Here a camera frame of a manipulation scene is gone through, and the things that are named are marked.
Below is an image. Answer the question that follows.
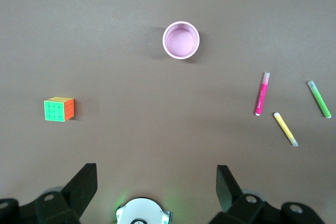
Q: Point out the pink plastic cup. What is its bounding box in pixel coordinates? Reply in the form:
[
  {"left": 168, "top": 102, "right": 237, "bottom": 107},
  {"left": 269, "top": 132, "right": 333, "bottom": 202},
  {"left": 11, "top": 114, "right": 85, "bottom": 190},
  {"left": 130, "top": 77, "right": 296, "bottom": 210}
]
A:
[{"left": 162, "top": 20, "right": 201, "bottom": 60}]

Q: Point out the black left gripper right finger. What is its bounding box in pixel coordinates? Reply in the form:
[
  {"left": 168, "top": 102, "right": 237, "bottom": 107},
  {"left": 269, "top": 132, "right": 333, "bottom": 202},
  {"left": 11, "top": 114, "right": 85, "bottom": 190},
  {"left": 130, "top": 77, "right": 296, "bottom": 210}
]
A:
[{"left": 208, "top": 165, "right": 326, "bottom": 224}]

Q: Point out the yellow marker pen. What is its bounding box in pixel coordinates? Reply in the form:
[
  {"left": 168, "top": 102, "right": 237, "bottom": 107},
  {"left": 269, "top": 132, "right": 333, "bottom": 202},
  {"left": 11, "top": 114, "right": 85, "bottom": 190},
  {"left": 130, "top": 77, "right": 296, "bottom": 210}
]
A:
[{"left": 273, "top": 112, "right": 299, "bottom": 147}]

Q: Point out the colourful puzzle cube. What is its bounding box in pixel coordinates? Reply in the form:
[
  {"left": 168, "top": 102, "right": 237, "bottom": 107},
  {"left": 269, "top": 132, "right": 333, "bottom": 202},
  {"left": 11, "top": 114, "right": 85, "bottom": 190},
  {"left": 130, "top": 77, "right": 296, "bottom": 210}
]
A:
[{"left": 43, "top": 96, "right": 76, "bottom": 122}]

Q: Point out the pink marker pen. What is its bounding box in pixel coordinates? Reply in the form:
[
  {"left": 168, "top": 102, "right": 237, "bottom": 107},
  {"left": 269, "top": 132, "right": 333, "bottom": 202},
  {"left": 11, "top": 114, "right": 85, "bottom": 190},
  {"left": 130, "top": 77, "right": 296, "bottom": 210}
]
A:
[{"left": 254, "top": 71, "right": 271, "bottom": 116}]

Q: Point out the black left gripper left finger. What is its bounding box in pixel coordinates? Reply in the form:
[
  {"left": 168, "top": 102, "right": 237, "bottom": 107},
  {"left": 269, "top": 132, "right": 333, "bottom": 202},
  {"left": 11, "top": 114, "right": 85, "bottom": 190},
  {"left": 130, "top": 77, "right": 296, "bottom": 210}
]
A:
[{"left": 0, "top": 163, "right": 98, "bottom": 224}]

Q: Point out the green marker pen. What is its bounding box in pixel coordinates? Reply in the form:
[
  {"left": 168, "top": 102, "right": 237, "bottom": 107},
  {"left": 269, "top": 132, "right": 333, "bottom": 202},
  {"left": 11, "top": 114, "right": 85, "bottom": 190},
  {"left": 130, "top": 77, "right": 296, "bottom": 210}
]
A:
[{"left": 307, "top": 80, "right": 332, "bottom": 119}]

